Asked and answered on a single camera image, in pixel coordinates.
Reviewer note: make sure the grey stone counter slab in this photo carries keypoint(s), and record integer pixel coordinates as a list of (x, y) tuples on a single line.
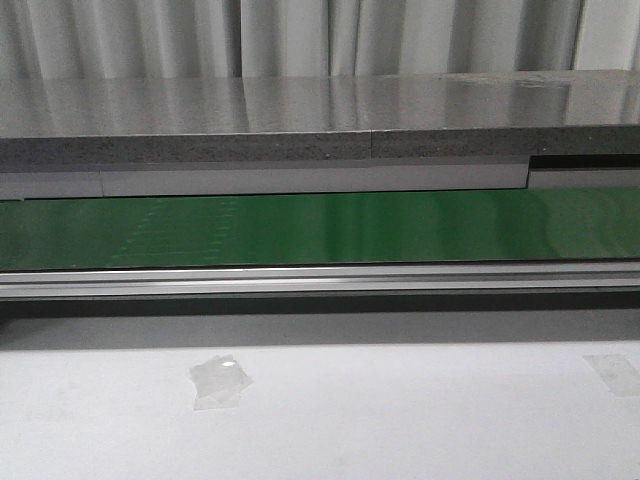
[(136, 123)]

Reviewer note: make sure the clear tape patch left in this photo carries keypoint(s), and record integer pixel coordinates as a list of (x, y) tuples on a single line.
[(219, 383)]

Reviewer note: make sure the clear tape patch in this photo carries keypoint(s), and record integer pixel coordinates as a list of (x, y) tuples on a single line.
[(618, 374), (219, 383)]

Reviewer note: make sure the green conveyor belt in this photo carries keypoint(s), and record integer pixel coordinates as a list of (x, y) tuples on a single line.
[(320, 229)]

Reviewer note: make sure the clear tape patch right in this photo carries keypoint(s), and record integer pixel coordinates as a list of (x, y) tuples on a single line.
[(618, 374)]

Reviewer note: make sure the white pleated curtain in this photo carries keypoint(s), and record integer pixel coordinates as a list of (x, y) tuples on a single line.
[(176, 39)]

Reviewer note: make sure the aluminium conveyor side rail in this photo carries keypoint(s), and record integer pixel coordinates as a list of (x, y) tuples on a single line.
[(321, 279)]

